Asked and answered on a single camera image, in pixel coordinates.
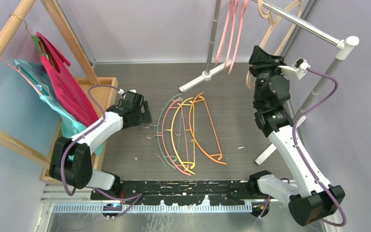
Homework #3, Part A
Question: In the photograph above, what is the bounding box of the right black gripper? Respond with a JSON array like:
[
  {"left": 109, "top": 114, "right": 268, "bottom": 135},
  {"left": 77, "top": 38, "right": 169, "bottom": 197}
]
[{"left": 249, "top": 46, "right": 288, "bottom": 106}]

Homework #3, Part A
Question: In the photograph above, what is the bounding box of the beige plastic hanger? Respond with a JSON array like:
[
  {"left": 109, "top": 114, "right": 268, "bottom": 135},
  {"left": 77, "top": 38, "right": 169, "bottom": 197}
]
[{"left": 245, "top": 0, "right": 302, "bottom": 89}]

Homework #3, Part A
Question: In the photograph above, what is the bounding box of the thick pink plastic hanger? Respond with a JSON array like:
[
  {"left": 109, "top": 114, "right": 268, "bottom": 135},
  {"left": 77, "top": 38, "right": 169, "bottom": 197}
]
[{"left": 214, "top": 0, "right": 235, "bottom": 64}]

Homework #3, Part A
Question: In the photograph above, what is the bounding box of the yellow wire hanger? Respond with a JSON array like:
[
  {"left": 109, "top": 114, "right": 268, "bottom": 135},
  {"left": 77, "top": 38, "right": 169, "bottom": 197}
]
[{"left": 168, "top": 96, "right": 196, "bottom": 176}]

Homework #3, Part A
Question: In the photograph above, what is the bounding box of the orange wire hanger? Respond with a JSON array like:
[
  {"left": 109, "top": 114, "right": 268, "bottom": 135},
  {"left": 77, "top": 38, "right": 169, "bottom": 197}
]
[{"left": 188, "top": 91, "right": 227, "bottom": 165}]

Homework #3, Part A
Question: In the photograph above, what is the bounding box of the thin pink wire hanger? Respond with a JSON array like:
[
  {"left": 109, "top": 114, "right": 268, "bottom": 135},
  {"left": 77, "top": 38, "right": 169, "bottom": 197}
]
[{"left": 145, "top": 98, "right": 196, "bottom": 177}]

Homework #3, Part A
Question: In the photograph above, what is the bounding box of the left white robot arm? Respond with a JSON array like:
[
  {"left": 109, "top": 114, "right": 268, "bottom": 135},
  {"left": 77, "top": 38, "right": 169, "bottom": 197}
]
[{"left": 49, "top": 91, "right": 152, "bottom": 200}]

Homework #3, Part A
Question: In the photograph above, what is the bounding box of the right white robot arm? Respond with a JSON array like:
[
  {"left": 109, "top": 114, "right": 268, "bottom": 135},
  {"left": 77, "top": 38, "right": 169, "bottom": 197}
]
[{"left": 249, "top": 45, "right": 345, "bottom": 226}]

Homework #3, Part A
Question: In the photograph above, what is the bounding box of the wooden tray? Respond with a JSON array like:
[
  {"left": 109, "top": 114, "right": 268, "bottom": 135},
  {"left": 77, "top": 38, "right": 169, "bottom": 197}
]
[{"left": 40, "top": 77, "right": 118, "bottom": 184}]

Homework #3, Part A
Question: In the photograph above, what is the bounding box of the teal garment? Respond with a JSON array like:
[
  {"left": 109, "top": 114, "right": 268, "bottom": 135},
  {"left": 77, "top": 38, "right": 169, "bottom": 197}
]
[{"left": 18, "top": 59, "right": 87, "bottom": 138}]

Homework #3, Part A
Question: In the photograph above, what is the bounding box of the metal clothes rack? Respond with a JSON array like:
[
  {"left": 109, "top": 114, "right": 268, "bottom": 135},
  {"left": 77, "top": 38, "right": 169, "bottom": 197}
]
[{"left": 178, "top": 0, "right": 360, "bottom": 165}]

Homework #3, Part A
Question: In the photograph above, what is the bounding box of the red garment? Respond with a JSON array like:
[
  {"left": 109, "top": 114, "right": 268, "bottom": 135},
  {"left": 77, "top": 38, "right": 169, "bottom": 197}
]
[{"left": 36, "top": 32, "right": 98, "bottom": 127}]

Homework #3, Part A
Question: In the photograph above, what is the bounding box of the green hanger on rack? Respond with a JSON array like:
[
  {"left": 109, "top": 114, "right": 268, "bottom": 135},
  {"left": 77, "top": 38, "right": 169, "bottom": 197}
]
[{"left": 9, "top": 14, "right": 57, "bottom": 69}]

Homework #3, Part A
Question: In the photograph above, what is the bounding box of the pink hanger on wooden rack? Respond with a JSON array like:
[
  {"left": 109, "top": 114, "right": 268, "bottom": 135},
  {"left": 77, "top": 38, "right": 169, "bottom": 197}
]
[{"left": 0, "top": 56, "right": 54, "bottom": 99}]

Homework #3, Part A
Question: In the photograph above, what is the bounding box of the wooden clothes rack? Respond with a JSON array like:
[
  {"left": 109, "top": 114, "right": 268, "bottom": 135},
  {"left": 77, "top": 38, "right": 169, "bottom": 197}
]
[{"left": 0, "top": 0, "right": 100, "bottom": 170}]

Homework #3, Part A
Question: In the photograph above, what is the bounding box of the green wire hanger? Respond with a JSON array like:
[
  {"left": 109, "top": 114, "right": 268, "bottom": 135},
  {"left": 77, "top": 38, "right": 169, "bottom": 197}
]
[{"left": 142, "top": 93, "right": 183, "bottom": 170}]

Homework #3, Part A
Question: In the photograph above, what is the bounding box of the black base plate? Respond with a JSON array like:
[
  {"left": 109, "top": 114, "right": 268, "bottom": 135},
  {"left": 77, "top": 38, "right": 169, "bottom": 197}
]
[{"left": 90, "top": 179, "right": 281, "bottom": 207}]

